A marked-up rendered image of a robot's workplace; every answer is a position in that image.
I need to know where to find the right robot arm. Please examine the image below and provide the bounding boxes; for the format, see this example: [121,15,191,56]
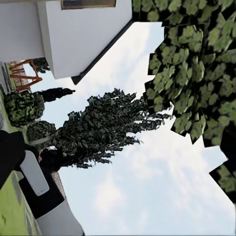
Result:
[0,115,85,236]

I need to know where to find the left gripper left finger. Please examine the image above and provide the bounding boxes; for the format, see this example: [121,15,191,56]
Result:
[0,131,26,190]

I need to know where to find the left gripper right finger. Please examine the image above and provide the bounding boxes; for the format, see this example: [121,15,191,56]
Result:
[220,131,236,170]

